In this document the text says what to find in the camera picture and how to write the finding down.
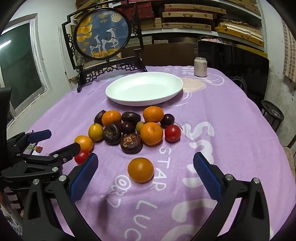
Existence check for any small red tomato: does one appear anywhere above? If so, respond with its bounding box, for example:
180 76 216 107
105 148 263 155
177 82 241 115
74 150 89 165

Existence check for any yellow orange fruit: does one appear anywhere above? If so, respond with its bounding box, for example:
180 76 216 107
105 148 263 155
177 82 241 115
74 135 93 152

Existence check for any yellow kumquat fruit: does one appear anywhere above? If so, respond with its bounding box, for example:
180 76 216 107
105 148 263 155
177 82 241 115
88 123 103 142

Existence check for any dark wrinkled passion fruit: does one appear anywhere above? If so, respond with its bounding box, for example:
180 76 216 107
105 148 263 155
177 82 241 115
94 110 106 126

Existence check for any orange mandarin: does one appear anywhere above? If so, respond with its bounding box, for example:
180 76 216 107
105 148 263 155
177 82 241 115
140 122 163 146
143 106 164 123
101 110 121 126

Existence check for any smooth orange fruit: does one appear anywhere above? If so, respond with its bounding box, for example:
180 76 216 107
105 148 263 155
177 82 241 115
127 157 154 183

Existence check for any red cherry tomato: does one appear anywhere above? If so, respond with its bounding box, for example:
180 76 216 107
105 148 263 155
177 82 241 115
165 125 181 143

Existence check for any dark purple plum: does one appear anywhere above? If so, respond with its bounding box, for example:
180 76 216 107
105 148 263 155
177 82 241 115
160 113 175 128
120 121 136 135

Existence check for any brown wrinkled passion fruit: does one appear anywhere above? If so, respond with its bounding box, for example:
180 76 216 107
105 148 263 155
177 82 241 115
120 133 143 154

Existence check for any small green yellow fruit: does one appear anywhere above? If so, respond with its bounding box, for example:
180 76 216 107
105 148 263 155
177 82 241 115
136 121 145 135

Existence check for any purple printed tablecloth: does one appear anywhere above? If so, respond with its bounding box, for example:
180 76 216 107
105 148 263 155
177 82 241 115
14 65 293 241

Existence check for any black round stool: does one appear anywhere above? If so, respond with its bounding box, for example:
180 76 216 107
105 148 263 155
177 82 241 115
261 100 285 132

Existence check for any white oval plate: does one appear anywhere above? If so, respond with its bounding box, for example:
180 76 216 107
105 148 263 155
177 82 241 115
105 72 184 106

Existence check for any round deer picture screen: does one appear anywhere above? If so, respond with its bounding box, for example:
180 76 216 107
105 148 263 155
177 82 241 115
62 1 146 92

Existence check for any pale drink can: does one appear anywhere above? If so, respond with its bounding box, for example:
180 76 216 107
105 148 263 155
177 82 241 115
194 57 207 77

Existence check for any shelf with stacked boxes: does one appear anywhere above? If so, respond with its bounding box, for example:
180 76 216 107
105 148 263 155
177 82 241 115
76 0 268 58

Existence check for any window with white frame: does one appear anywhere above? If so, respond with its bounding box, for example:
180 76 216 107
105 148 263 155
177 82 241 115
1 13 52 124

